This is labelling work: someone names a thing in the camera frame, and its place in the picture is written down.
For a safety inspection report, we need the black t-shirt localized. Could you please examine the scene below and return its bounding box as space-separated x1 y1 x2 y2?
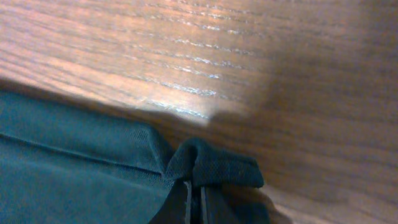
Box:
1 91 270 223

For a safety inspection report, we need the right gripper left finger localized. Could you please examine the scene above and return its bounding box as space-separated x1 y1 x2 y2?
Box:
149 180 192 224

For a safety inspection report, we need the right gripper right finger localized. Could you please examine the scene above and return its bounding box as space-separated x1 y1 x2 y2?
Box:
200 187 239 224

